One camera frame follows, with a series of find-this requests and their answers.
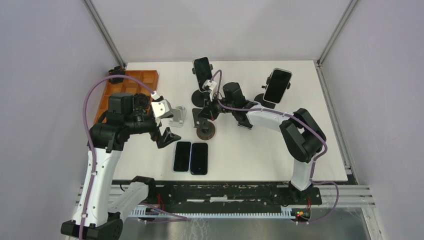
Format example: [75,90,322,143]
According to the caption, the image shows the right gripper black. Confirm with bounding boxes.
[197,92,235,121]

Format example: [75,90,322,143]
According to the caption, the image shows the phone stand brown round base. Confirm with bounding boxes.
[191,108,216,141]

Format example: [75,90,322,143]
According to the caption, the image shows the silver folding phone stand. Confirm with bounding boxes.
[168,106,187,128]

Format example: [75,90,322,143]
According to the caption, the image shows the phone with light blue case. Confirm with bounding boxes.
[172,141,192,173]

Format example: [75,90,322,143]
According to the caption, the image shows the black phone dark case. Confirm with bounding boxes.
[190,142,209,176]

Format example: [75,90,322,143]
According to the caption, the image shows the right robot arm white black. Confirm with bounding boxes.
[193,80,328,204]

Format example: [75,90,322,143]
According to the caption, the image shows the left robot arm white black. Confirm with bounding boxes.
[60,92,180,240]

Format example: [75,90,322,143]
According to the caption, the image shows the phone with white case centre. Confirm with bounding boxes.
[236,115,253,130]

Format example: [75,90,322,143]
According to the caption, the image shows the phone with white case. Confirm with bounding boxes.
[263,68,293,104]
[236,115,253,130]

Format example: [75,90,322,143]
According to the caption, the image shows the black phone stand right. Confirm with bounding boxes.
[254,77,291,109]

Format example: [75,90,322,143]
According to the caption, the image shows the phone with white case right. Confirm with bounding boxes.
[263,68,293,104]

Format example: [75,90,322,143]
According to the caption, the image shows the black round object in tray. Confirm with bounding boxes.
[133,93,150,113]

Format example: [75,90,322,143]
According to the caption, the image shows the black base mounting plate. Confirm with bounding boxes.
[145,180,323,214]

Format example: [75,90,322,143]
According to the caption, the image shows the wooden compartment tray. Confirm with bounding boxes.
[94,70,159,123]

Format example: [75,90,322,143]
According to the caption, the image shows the small black orange clamp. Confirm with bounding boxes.
[108,65,126,85]

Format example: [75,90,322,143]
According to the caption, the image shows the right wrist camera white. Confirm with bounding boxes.
[201,79,218,94]

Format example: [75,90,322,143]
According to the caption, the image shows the white slotted cable duct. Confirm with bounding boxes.
[129,206,296,220]

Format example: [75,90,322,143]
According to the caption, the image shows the aluminium frame rail left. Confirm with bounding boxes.
[82,0,126,67]

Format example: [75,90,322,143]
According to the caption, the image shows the aluminium frame rail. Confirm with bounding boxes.
[316,0,360,66]
[82,0,126,67]

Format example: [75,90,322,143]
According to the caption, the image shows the aluminium frame rail right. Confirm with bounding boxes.
[316,0,360,66]

